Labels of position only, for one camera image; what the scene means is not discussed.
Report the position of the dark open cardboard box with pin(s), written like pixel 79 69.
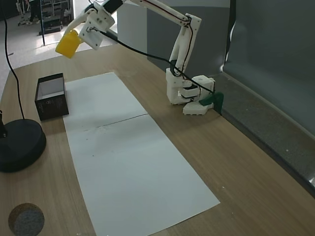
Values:
pixel 53 105

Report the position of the white gripper camera mount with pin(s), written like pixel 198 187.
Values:
pixel 90 37

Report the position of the white paper sheet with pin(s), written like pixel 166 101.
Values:
pixel 98 98
pixel 137 186

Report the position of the black round stand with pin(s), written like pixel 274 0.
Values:
pixel 22 145

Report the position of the black case on floor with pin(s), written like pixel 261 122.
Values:
pixel 52 25

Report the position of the green table clamp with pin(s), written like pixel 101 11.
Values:
pixel 216 99

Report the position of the yellow plastic cube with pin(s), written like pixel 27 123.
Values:
pixel 67 45

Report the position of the person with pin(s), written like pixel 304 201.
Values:
pixel 34 11

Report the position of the black vertical pole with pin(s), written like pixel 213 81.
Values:
pixel 42 34

